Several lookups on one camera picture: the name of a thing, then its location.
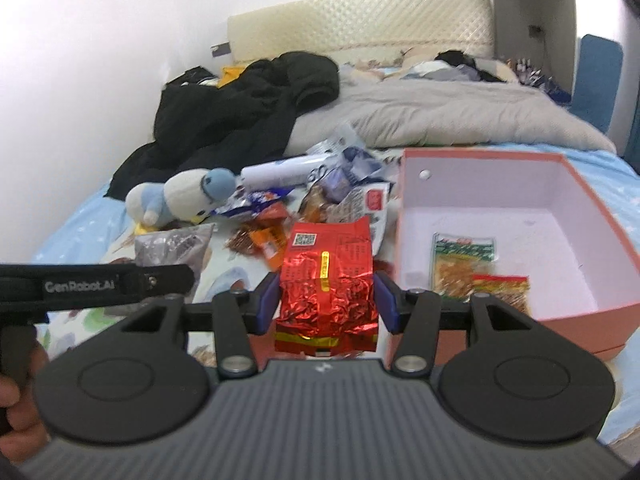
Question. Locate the person's left hand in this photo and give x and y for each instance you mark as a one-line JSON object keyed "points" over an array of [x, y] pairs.
{"points": [[22, 420]]}

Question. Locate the cream padded headboard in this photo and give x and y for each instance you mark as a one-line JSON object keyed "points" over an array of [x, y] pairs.
{"points": [[360, 25]]}

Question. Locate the blue patterned cloth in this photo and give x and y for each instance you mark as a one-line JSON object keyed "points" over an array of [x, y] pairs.
{"points": [[556, 95]]}

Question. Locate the fruit-print mat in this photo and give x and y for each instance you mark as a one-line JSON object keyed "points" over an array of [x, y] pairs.
{"points": [[225, 280]]}

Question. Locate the wall socket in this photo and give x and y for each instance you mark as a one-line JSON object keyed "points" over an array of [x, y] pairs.
{"points": [[537, 31]]}

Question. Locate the blue snack packet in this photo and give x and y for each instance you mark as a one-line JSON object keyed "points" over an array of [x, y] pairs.
{"points": [[260, 200]]}

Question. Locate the white cabinet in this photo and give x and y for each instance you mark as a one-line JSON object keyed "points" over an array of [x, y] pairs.
{"points": [[505, 10]]}

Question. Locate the yellow cloth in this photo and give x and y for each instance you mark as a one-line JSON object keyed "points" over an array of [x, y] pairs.
{"points": [[231, 75]]}

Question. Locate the clear plastic wrapper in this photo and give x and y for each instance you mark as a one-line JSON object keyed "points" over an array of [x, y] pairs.
{"points": [[345, 137]]}

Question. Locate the peach pillow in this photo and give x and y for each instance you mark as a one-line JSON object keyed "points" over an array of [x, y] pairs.
{"points": [[362, 74]]}

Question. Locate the grey wall plate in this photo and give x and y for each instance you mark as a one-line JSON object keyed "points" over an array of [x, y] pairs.
{"points": [[221, 49]]}

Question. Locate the pile of clothes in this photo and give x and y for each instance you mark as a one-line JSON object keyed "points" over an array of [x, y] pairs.
{"points": [[455, 57]]}

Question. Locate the white tube bottle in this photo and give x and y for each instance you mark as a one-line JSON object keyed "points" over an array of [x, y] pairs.
{"points": [[280, 170]]}

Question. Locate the group of small bottles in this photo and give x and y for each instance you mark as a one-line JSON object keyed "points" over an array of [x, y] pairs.
{"points": [[525, 67]]}

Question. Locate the black and white clothes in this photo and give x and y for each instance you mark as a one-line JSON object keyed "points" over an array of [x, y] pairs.
{"points": [[192, 77]]}

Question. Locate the blue and white plush penguin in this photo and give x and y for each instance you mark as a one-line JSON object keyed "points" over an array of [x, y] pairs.
{"points": [[180, 190]]}

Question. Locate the green and orange snack packet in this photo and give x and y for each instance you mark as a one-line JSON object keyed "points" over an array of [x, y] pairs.
{"points": [[460, 270]]}

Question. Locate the red foil snack bag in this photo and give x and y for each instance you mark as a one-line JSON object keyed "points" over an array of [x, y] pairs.
{"points": [[325, 300]]}

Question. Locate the pink cardboard box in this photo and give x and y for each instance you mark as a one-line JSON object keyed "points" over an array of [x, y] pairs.
{"points": [[575, 330]]}

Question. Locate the white red snack packet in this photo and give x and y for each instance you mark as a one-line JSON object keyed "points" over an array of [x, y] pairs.
{"points": [[360, 205]]}

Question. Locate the black jacket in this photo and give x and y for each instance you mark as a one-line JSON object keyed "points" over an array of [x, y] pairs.
{"points": [[215, 125]]}

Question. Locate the grey blanket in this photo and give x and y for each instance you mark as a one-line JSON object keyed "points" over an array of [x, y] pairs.
{"points": [[450, 115]]}

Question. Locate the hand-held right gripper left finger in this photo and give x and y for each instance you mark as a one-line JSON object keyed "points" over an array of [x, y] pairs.
{"points": [[269, 305]]}

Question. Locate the blue chair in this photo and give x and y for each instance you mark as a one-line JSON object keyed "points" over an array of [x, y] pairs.
{"points": [[595, 85]]}

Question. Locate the clear brown meat packet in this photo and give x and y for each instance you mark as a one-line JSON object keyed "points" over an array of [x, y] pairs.
{"points": [[175, 247]]}

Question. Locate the blue and white snack bag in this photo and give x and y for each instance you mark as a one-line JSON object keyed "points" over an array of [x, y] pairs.
{"points": [[357, 165]]}

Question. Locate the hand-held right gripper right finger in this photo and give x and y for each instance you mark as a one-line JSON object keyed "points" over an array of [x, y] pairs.
{"points": [[386, 305]]}

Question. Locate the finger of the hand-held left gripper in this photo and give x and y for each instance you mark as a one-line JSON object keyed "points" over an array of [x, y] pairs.
{"points": [[170, 280]]}

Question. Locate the blue star-print bedsheet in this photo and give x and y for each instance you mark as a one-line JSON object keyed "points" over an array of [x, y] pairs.
{"points": [[75, 220]]}

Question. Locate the small red yellow snack packet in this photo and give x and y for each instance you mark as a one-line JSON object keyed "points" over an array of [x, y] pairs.
{"points": [[500, 290]]}

